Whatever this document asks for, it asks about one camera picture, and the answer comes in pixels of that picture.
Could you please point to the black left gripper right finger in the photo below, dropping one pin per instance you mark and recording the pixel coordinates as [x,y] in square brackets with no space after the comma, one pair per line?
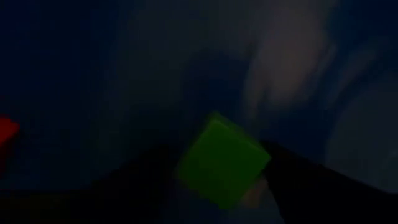
[326,202]

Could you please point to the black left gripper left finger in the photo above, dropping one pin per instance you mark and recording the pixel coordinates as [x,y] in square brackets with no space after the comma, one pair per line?
[109,205]

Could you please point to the green block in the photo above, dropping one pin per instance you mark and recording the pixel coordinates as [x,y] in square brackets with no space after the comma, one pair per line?
[222,161]

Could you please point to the red block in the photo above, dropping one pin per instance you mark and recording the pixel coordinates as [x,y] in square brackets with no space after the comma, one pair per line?
[6,132]

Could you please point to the large blue plastic bin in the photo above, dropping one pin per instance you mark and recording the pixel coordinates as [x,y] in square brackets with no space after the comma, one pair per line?
[124,62]

